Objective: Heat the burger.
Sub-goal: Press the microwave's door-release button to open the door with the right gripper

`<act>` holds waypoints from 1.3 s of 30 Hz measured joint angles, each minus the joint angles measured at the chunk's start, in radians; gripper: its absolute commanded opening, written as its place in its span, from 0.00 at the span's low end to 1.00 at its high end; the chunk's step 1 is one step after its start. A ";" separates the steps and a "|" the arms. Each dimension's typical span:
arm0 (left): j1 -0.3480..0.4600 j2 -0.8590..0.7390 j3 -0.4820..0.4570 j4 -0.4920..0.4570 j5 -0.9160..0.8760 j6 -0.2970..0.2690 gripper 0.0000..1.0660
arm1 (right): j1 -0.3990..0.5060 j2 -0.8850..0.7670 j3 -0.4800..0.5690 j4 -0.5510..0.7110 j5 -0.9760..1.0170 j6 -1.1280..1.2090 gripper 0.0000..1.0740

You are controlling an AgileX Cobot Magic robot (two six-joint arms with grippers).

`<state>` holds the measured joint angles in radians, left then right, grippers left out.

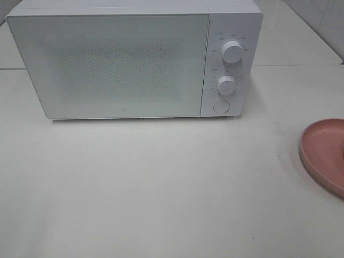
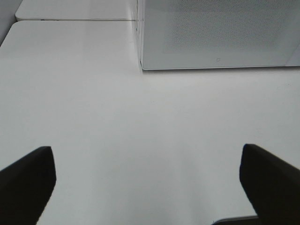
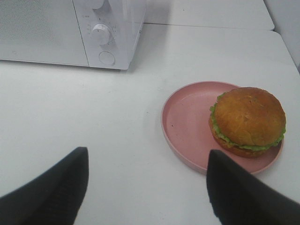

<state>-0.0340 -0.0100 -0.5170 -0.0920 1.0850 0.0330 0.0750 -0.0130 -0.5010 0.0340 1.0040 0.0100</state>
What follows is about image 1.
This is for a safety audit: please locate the round white door button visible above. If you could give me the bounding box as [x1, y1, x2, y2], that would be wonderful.
[213, 101, 230, 113]

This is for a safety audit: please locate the white microwave door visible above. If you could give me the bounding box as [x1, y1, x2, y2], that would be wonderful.
[8, 15, 209, 119]

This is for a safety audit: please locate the pink round plate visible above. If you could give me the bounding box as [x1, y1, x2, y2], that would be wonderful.
[299, 118, 343, 198]

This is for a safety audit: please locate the lower white timer knob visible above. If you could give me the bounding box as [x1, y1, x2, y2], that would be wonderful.
[217, 75, 237, 96]

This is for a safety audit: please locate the upper white power knob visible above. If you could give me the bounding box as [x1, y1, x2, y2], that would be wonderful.
[220, 39, 243, 64]

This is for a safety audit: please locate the white microwave oven body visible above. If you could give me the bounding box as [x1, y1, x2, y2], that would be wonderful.
[6, 1, 263, 119]

